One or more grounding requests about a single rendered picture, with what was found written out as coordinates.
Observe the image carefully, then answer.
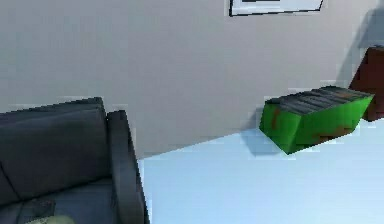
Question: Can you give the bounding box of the pale green cushion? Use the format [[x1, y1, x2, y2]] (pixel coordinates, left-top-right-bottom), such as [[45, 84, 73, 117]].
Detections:
[[25, 215, 78, 224]]

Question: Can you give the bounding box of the dark grey patterned cushion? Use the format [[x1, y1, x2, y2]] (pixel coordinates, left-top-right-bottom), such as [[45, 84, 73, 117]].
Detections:
[[17, 198, 57, 224]]

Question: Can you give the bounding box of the green bin with grey lid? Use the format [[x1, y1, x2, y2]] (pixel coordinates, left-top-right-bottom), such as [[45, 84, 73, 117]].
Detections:
[[259, 85, 375, 155]]

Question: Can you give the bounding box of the dark grey sofa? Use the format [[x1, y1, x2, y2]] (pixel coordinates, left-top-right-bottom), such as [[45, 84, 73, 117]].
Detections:
[[0, 96, 150, 224]]

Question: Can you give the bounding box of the dark red wooden cabinet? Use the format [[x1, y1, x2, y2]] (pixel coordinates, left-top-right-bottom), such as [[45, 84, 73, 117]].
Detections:
[[348, 45, 384, 122]]

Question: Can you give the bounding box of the black framed wall picture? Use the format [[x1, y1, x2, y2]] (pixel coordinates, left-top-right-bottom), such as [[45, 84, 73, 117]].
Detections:
[[228, 0, 325, 18]]

